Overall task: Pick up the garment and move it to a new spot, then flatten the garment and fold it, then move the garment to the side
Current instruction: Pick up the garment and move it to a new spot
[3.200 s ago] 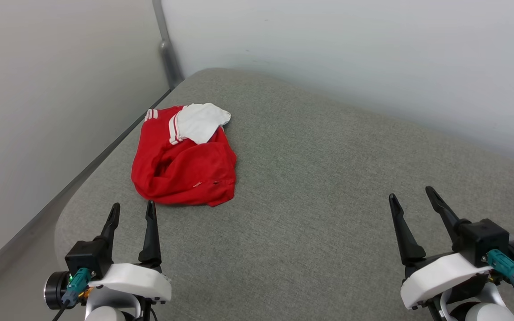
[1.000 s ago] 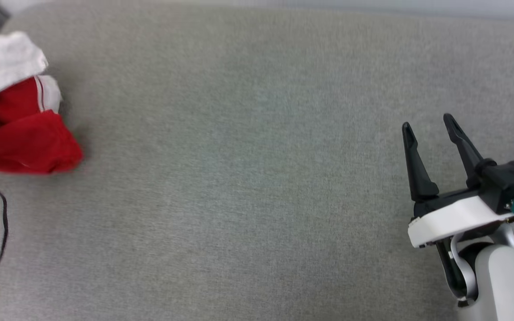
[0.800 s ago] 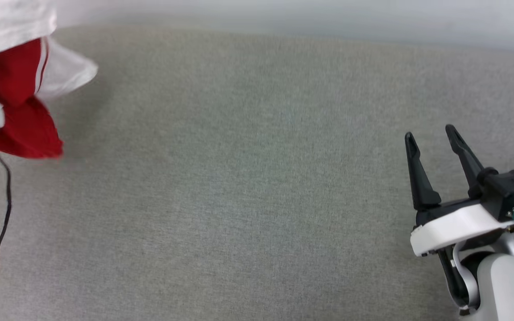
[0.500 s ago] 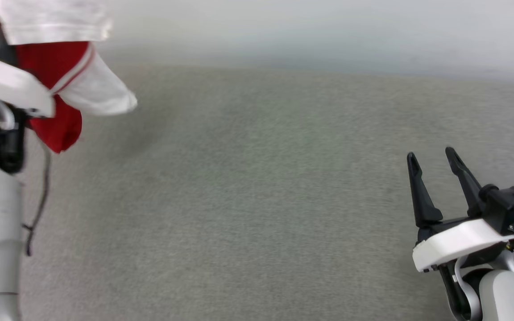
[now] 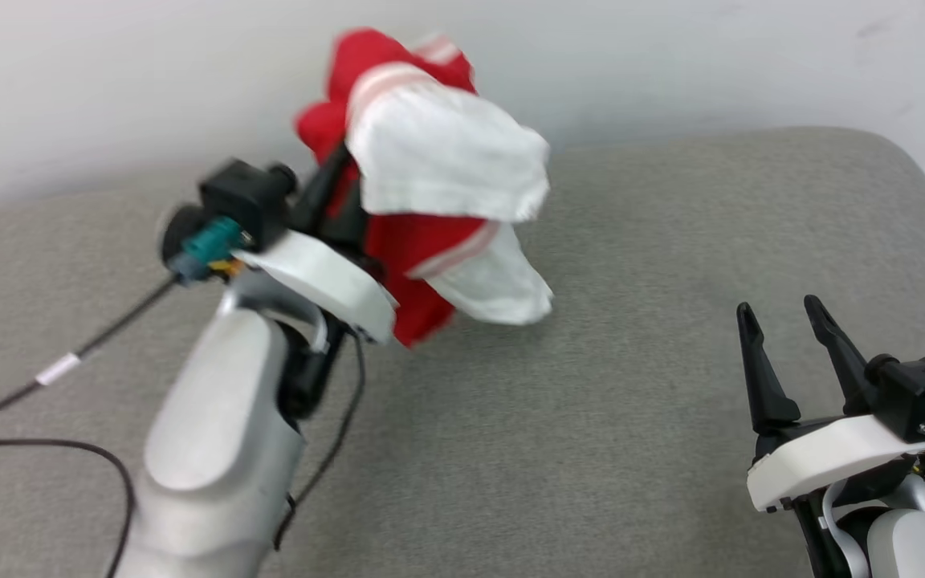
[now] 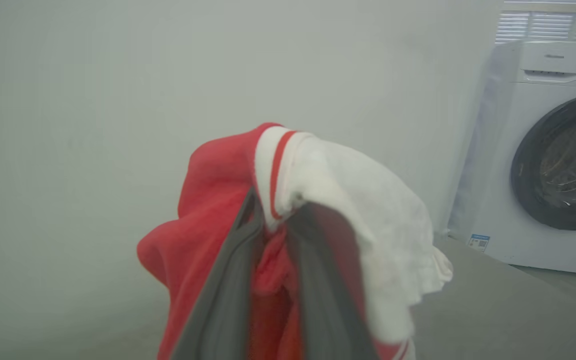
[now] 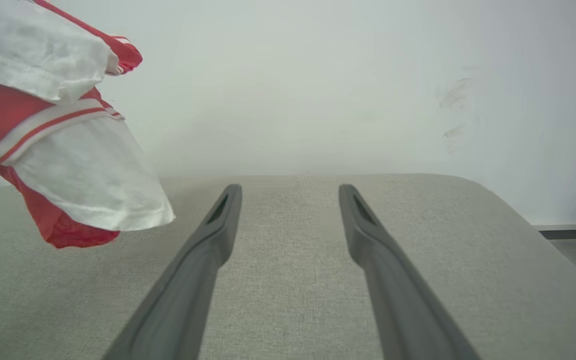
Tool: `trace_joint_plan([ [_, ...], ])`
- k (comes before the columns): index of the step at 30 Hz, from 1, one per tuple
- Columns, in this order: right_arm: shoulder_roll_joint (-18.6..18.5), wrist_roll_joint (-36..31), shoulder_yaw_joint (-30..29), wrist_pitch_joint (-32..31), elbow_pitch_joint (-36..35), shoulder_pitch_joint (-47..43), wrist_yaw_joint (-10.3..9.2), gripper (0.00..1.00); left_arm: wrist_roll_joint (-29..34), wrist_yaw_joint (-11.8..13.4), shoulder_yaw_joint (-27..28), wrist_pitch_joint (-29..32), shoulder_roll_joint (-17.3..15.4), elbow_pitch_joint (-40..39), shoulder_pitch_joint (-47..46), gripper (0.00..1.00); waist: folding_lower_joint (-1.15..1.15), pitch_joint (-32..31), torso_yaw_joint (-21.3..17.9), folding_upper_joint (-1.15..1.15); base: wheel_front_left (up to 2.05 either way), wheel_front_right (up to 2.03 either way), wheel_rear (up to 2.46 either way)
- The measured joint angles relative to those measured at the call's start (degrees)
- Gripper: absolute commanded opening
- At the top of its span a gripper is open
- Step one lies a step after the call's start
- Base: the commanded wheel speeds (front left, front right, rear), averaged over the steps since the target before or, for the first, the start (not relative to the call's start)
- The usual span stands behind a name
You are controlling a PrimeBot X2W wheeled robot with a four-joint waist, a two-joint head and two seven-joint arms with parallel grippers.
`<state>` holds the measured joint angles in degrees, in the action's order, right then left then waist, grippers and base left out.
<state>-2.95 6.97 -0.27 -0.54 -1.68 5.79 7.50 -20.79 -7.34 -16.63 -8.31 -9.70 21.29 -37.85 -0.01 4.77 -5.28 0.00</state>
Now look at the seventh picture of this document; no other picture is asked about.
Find grey wall baseboard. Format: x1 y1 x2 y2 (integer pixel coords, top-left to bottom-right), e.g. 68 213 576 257
533 221 576 240

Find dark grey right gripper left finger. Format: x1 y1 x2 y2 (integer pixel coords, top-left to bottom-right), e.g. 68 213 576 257
102 184 243 360

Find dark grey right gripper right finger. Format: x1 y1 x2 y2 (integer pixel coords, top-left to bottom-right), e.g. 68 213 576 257
338 184 481 360

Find red and white garment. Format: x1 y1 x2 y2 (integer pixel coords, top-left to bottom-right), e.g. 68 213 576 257
0 0 176 249

